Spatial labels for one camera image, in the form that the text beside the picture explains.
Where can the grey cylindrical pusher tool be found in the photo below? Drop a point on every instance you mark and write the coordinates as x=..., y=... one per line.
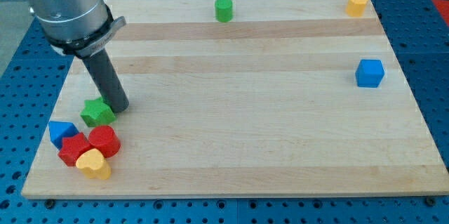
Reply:
x=106, y=80

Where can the green star block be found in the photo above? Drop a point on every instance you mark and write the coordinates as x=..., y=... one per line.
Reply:
x=97, y=113

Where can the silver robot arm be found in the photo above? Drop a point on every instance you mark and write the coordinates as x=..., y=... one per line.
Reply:
x=83, y=28

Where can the red star block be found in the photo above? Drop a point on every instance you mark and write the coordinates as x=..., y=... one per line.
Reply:
x=73, y=147

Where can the red cylinder block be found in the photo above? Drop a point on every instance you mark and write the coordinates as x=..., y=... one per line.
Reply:
x=105, y=140

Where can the blue pentagon block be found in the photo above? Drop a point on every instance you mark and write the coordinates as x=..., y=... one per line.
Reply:
x=59, y=130

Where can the yellow heart block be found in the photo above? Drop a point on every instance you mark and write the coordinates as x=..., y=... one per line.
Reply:
x=93, y=164

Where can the green cylinder block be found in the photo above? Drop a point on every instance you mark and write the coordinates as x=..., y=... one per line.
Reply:
x=223, y=10

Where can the wooden board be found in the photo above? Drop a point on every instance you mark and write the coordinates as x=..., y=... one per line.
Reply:
x=265, y=105

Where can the blue cube block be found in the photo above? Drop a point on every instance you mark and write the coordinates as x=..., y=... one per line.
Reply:
x=369, y=73

